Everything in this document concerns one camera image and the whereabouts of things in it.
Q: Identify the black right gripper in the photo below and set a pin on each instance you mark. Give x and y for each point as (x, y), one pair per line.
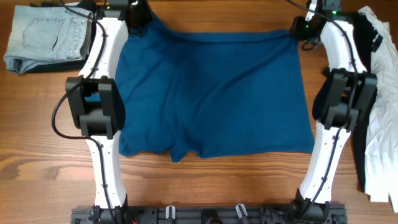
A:
(295, 29)

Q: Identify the white garment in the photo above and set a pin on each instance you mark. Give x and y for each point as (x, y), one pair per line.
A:
(380, 157)

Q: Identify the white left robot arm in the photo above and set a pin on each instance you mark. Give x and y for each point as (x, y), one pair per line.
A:
(98, 110)

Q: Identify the blue t-shirt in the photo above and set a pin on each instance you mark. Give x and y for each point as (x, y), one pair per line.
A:
(214, 94)

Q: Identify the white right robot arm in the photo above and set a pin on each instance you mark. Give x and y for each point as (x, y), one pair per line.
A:
(312, 203)

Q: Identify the folded black garment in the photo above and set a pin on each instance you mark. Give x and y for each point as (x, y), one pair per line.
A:
(71, 65)

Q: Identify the black t-shirt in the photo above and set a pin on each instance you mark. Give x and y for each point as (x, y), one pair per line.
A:
(362, 34)

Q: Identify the folded light blue jeans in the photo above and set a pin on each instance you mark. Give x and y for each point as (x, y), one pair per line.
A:
(47, 35)

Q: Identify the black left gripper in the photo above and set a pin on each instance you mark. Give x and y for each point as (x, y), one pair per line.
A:
(148, 15)

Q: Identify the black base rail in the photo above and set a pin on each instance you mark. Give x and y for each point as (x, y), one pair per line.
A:
(266, 214)

